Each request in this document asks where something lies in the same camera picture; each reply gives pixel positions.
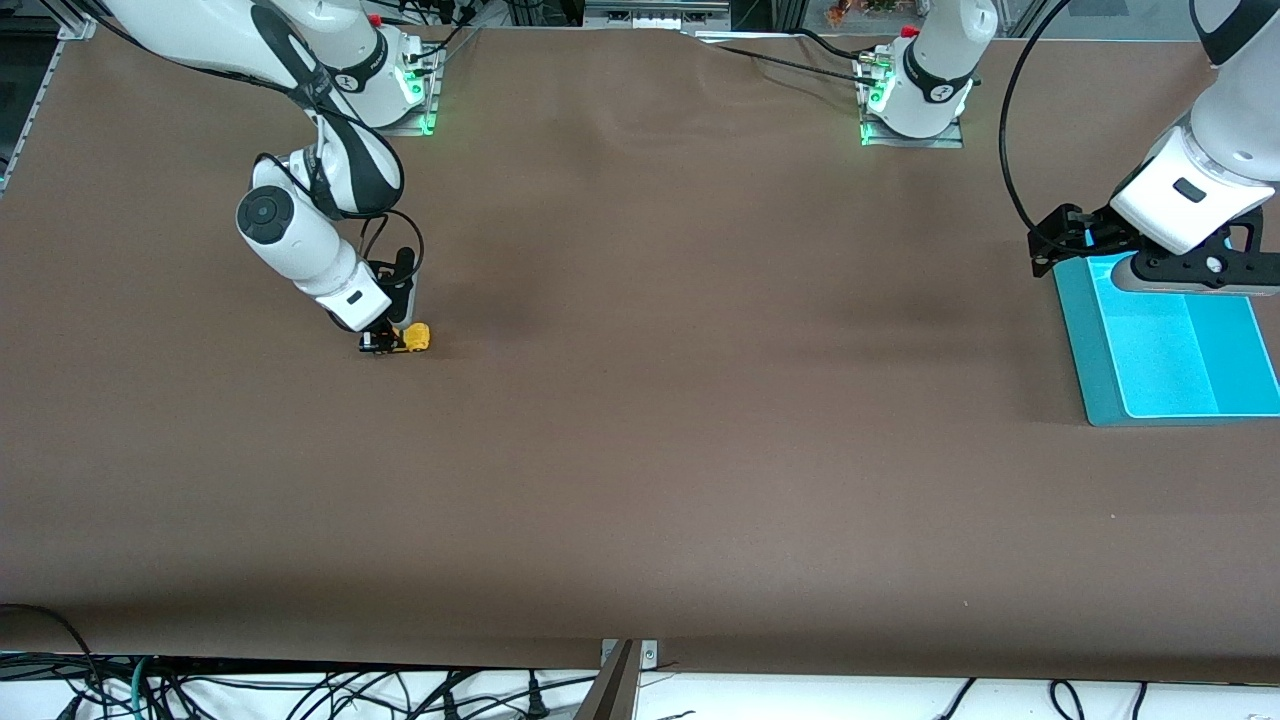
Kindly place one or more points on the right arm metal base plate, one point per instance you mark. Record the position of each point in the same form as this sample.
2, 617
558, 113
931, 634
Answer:
425, 105

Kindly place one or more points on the dark angled support post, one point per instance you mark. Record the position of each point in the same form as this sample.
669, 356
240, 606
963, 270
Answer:
610, 695

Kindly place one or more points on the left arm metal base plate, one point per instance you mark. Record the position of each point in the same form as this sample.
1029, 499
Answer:
945, 142

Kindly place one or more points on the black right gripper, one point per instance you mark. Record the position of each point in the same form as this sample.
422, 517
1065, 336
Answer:
381, 341

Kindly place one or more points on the small metal table bracket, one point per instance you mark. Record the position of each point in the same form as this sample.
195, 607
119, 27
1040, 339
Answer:
648, 655

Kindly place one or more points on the yellow beetle toy car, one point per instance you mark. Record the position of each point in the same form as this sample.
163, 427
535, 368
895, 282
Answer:
417, 337

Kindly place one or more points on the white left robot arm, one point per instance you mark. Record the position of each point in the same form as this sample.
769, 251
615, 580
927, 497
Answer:
935, 72

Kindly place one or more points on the teal plastic bin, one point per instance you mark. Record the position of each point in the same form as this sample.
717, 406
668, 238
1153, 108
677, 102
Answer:
1160, 345

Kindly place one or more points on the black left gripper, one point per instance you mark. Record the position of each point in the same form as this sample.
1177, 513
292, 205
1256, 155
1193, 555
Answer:
1093, 229

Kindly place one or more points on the grey background equipment box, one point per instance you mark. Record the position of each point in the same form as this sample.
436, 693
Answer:
655, 12

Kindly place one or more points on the aluminium frame profile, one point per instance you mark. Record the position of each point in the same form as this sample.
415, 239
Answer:
40, 90

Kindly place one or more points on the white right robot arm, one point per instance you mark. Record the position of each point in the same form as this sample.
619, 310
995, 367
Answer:
300, 240

